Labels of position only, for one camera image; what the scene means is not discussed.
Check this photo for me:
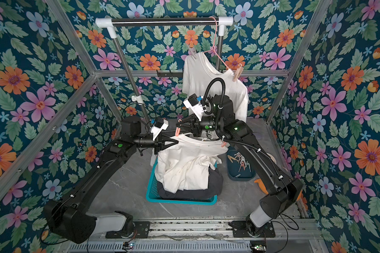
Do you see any black wall hook rail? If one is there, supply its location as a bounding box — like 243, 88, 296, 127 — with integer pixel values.
156, 70, 183, 78

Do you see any orange plush toy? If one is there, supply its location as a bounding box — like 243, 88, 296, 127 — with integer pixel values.
254, 178, 269, 195

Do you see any dark grey t-shirt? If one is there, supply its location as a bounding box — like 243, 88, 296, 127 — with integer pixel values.
157, 167, 223, 201

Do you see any pink wire hanger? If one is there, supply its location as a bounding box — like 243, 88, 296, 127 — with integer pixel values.
205, 16, 233, 70

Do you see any teal clothespin tray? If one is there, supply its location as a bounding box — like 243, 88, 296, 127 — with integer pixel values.
226, 147, 256, 181

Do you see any beige clothespin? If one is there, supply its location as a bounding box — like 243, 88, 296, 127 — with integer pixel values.
233, 63, 244, 82

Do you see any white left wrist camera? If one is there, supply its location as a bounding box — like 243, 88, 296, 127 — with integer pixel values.
151, 117, 169, 141

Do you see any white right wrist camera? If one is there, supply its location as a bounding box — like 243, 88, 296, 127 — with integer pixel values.
183, 94, 204, 121

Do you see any white printed t-shirt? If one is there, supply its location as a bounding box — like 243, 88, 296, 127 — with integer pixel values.
182, 52, 249, 122

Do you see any teal laundry basket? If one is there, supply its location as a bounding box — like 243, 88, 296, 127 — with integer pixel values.
145, 159, 218, 206

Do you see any white steel clothes rack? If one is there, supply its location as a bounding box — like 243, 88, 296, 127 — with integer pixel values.
95, 17, 214, 125

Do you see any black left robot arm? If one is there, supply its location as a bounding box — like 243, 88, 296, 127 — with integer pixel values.
43, 116, 178, 244

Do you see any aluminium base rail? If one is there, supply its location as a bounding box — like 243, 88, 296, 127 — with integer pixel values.
69, 217, 329, 253

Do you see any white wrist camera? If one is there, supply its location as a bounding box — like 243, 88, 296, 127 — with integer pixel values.
151, 117, 169, 141
183, 94, 204, 121

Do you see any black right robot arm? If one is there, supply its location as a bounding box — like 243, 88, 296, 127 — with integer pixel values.
176, 78, 303, 237

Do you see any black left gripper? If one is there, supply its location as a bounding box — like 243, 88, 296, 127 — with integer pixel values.
131, 132, 177, 156

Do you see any plain white t-shirt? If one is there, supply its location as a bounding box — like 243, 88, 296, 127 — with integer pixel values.
154, 134, 228, 192

